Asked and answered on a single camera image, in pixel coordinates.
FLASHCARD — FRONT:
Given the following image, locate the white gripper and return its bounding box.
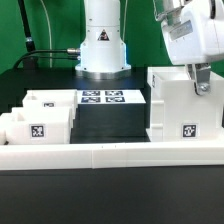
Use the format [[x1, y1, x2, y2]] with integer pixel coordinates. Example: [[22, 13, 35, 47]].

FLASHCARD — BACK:
[[153, 0, 224, 96]]

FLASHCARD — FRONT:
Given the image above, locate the white drawer cabinet box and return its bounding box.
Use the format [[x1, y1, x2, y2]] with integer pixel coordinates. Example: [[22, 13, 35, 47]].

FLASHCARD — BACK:
[[147, 67, 224, 142]]

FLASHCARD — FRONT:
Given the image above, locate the white front drawer tray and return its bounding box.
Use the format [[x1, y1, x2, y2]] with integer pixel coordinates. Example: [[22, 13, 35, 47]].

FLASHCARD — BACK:
[[0, 107, 73, 145]]

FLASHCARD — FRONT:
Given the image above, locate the white drawer tray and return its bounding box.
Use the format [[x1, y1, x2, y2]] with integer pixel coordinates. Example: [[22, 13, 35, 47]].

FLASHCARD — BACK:
[[22, 89, 78, 120], [0, 107, 73, 145]]

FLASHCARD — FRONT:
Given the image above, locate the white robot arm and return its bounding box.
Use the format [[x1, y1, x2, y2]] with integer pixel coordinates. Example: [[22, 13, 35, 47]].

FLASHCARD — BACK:
[[76, 0, 224, 95]]

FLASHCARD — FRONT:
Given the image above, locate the white rear drawer tray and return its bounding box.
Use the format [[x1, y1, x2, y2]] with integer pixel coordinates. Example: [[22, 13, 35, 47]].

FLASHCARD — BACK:
[[22, 89, 78, 120]]

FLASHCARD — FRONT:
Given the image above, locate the white U-shaped boundary fence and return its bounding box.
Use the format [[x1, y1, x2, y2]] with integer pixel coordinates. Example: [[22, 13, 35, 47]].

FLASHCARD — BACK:
[[0, 132, 224, 171]]

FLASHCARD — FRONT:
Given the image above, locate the white sheet with markers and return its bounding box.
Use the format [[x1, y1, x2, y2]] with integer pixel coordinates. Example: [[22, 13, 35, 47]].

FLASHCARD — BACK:
[[77, 90, 146, 104]]

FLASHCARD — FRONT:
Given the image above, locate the black pole stand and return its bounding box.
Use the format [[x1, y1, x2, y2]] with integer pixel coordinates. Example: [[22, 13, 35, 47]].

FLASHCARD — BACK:
[[17, 0, 39, 70]]

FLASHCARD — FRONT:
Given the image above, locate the black cable with connector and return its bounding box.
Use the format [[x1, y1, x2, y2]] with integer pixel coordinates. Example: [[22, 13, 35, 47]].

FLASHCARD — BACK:
[[13, 48, 82, 70]]

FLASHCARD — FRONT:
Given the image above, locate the white thin cable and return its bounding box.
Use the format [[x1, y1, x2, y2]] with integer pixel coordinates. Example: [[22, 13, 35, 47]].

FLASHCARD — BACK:
[[39, 0, 54, 69]]

